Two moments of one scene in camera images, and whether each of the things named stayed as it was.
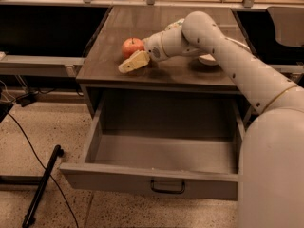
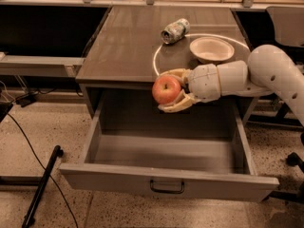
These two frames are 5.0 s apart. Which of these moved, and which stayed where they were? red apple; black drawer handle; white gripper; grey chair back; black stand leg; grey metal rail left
Moved: white gripper; red apple
Stayed: black stand leg; black drawer handle; grey metal rail left; grey chair back
